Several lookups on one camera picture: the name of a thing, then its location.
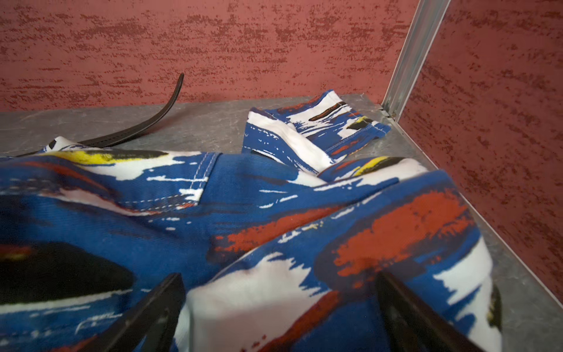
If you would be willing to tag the black leather belt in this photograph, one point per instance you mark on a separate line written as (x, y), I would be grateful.
(116, 138)

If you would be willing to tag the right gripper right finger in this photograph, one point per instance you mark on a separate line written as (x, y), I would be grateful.
(411, 324)

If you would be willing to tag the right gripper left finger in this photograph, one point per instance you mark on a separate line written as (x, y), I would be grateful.
(148, 326)

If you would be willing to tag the right corner aluminium profile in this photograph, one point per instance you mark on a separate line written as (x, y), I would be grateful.
(424, 27)

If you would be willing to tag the blue patterned trousers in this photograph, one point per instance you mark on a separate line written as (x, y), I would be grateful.
(279, 247)

